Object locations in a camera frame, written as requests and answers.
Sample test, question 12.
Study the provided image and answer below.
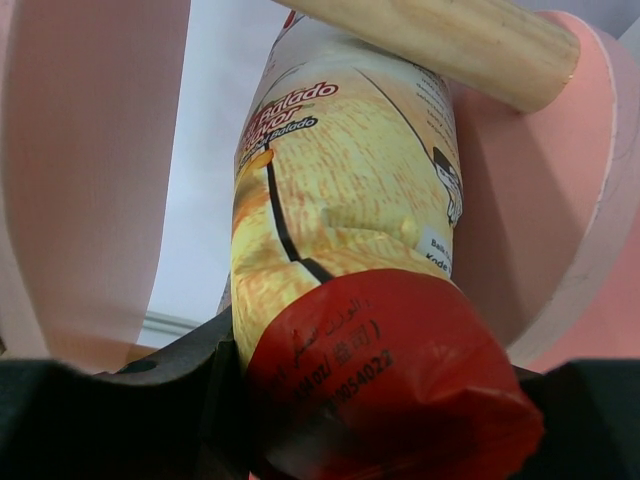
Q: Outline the red Chuba chips bag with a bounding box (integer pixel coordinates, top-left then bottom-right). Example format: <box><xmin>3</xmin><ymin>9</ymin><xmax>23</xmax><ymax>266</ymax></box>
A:
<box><xmin>230</xmin><ymin>11</ymin><xmax>544</xmax><ymax>479</ymax></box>

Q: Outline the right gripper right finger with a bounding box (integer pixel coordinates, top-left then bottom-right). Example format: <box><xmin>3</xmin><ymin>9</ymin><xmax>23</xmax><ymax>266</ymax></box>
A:
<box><xmin>507</xmin><ymin>359</ymin><xmax>639</xmax><ymax>479</ymax></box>

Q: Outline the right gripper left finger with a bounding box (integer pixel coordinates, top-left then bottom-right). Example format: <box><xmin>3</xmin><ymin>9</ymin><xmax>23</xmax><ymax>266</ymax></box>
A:
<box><xmin>1</xmin><ymin>309</ymin><xmax>249</xmax><ymax>479</ymax></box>

